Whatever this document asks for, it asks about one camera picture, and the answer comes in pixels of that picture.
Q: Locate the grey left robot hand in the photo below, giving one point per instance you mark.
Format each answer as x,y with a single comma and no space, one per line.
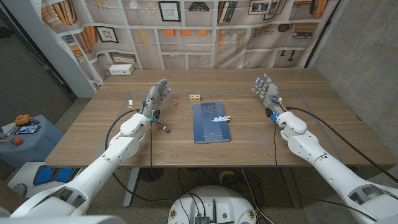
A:
154,99

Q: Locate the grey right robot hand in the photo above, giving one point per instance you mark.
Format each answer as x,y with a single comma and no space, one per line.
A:
270,93

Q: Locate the white puzzle piece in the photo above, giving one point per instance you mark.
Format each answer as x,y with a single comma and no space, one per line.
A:
225,118
216,119

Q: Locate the blue notebook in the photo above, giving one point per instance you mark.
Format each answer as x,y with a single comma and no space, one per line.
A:
208,127

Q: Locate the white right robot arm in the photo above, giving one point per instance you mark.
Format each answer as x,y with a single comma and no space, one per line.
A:
326,168

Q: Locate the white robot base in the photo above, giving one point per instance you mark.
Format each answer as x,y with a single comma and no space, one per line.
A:
214,202

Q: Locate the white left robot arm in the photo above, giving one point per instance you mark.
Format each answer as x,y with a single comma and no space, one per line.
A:
93,174

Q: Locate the red pen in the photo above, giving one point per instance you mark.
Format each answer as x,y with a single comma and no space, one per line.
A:
162,126

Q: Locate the wooden block with holes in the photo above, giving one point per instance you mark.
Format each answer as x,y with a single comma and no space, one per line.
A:
195,98

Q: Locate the white power outlet box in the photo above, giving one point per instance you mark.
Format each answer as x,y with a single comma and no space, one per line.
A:
121,69

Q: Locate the printed bookshelf backdrop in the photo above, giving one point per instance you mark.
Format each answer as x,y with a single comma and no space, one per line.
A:
192,46

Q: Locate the black backdrop pole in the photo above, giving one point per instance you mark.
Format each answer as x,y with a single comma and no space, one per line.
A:
316,46

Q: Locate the black round table foot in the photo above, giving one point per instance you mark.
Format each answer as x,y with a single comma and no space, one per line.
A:
150,175

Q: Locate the white table leg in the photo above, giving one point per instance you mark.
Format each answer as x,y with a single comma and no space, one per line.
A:
130,186

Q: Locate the yellow object under table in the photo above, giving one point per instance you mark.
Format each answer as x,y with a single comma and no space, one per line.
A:
226,175

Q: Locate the grey table leg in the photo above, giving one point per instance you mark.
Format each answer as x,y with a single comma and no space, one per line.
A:
292,189

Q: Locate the blue-grey side cart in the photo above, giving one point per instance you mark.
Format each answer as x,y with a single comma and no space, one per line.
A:
34,146

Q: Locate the black smartphone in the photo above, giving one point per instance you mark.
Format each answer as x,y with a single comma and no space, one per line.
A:
27,129

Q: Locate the orange emergency stop box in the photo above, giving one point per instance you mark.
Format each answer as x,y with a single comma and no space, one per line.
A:
22,119

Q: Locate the red round button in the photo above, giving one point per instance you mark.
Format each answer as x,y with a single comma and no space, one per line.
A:
17,141

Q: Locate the white robot torso rim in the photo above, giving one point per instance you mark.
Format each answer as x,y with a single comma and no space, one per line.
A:
62,220

